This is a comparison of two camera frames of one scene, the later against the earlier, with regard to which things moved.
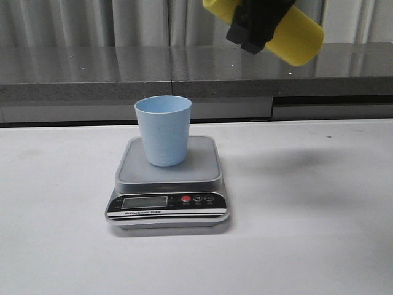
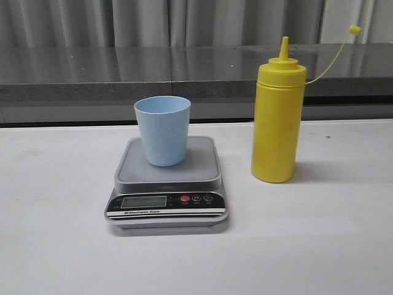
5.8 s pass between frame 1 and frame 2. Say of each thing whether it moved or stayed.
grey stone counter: stayed
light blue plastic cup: stayed
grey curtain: stayed
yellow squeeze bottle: moved
